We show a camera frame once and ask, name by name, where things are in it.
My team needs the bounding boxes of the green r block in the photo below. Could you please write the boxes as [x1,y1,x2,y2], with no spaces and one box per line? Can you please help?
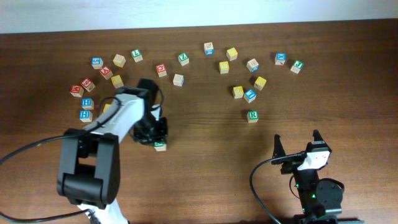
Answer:
[154,142,167,152]
[247,111,259,123]

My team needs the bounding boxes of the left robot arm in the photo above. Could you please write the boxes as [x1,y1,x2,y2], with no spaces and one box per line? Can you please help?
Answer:
[57,79,168,223]

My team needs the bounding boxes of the yellow block under arm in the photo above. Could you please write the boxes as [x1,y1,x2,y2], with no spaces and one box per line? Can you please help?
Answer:
[103,104,111,112]

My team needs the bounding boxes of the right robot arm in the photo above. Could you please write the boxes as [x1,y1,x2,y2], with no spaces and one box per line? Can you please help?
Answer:
[271,130,364,223]

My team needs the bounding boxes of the yellow block left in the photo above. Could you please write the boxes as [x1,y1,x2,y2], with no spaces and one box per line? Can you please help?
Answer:
[111,75,124,88]

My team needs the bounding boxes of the blue P side block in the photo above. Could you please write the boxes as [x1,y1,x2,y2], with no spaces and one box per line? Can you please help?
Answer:
[173,74,184,86]

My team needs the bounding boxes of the blue I leaf block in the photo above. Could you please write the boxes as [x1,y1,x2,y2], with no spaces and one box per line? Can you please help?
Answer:
[244,89,257,103]

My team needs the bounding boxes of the red Q block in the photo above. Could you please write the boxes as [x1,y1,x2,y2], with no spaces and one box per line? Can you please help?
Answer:
[155,64,167,77]

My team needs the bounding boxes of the blue H block lower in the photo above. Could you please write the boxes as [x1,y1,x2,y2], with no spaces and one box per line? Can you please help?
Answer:
[79,110,93,123]

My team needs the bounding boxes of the blue h block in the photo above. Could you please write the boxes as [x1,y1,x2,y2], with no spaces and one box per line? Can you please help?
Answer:
[81,98,94,110]
[79,110,93,123]

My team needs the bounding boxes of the blue H block upper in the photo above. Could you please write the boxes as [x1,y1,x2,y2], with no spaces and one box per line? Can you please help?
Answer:
[81,98,94,110]

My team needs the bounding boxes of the yellow block tilted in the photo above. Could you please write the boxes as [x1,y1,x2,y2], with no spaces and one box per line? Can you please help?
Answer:
[254,77,267,90]

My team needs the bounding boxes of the yellow block near centre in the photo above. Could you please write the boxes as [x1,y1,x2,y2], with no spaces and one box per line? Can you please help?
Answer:
[233,86,244,99]

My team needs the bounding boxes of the red A block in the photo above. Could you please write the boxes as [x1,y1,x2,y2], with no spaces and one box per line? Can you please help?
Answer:
[99,66,113,80]

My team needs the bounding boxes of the green J block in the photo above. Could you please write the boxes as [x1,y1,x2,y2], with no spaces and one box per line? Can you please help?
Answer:
[290,60,304,74]

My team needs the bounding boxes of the plain wooden yellow block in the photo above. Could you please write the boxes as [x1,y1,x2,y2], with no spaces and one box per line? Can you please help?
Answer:
[113,54,126,68]

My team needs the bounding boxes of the green L block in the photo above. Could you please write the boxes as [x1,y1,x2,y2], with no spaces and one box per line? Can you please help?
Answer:
[131,49,143,62]

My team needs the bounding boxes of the red 9 block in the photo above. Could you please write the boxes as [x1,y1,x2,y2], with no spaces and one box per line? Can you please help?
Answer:
[81,78,95,92]

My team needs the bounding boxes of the green Z block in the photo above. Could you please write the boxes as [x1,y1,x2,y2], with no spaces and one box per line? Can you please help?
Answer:
[178,52,190,66]

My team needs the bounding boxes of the red M block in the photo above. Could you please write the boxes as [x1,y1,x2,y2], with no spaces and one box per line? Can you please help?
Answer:
[70,85,84,98]

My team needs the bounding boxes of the blue X block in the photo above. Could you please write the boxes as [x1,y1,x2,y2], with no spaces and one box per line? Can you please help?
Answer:
[274,52,287,65]

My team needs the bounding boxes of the blue S block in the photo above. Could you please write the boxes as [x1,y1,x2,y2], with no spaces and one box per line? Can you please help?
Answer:
[91,57,103,70]

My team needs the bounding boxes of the blue D block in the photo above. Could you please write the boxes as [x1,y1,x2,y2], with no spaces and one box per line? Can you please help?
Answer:
[246,58,259,72]

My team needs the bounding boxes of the blue block far centre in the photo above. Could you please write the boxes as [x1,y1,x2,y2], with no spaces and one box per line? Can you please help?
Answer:
[204,42,214,55]

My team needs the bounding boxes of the yellow block far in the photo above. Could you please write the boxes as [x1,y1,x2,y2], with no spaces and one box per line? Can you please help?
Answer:
[226,47,238,61]

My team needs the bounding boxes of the yellow block camera picture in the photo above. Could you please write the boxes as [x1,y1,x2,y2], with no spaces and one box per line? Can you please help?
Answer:
[219,61,229,74]

